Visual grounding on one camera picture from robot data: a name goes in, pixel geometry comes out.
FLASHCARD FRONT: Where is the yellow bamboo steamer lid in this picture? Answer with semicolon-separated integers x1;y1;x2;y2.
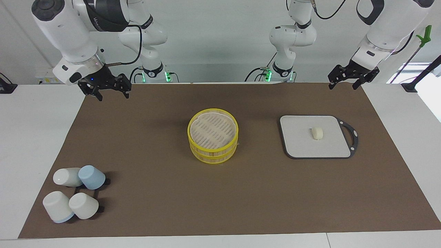
187;108;239;154

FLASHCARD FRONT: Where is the yellow bamboo steamer basket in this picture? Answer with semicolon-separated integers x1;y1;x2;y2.
189;139;239;165

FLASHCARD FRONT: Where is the green tipped pole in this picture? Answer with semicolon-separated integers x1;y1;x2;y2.
389;25;433;84

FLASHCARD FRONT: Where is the light blue ceramic cup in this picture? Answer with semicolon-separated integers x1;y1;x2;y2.
78;165;106;190

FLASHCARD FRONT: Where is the black cup rack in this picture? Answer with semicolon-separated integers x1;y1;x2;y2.
73;177;111;213

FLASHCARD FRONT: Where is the white ceramic cup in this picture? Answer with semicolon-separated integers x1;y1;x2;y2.
69;192;100;220
53;167;83;187
42;191;75;224

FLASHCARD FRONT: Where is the black table clamp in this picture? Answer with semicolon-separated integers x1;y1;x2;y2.
0;72;18;94

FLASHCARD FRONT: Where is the brown table mat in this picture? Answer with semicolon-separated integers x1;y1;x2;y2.
18;82;441;239

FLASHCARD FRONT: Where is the black base power cable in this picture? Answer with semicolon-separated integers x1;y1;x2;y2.
129;66;144;83
244;66;269;82

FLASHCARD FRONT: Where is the white wall power box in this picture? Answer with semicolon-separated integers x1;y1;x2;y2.
35;67;70;85

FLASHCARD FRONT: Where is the black right arm gripper cable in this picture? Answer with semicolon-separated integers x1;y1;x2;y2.
103;23;143;66

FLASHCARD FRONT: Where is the black arm gripper cable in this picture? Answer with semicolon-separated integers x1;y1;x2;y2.
103;23;143;66
312;0;414;55

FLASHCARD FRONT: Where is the black left arm gripper cable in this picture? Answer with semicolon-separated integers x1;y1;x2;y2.
312;0;414;55

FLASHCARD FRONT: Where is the grey cutting board black handle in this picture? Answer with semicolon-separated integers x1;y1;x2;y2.
279;115;359;159

